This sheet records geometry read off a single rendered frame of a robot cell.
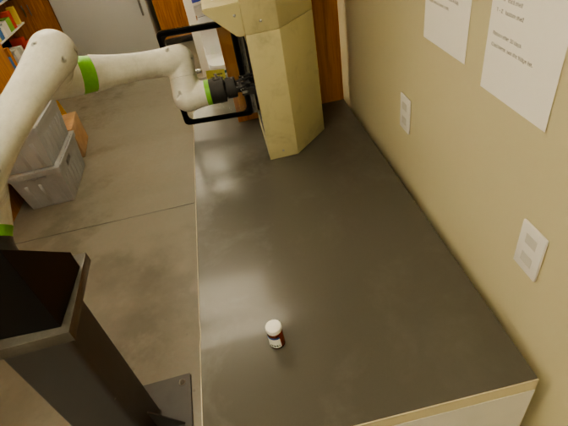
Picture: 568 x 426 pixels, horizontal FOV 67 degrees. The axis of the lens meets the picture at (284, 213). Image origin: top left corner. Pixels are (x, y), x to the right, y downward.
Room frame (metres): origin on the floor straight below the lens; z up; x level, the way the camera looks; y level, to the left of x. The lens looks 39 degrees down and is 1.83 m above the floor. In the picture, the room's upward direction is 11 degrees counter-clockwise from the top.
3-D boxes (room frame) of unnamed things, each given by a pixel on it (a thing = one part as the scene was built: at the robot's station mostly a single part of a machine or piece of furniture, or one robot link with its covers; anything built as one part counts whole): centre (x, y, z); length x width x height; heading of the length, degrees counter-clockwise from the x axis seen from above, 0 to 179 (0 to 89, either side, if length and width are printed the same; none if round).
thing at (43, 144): (3.15, 1.78, 0.49); 0.60 x 0.42 x 0.33; 3
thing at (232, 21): (1.58, 0.08, 1.46); 0.32 x 0.11 x 0.10; 3
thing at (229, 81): (1.56, 0.08, 1.20); 0.09 x 0.08 x 0.07; 93
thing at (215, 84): (1.55, 0.15, 1.20); 0.09 x 0.06 x 0.12; 3
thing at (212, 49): (1.74, 0.20, 1.19); 0.30 x 0.01 x 0.40; 86
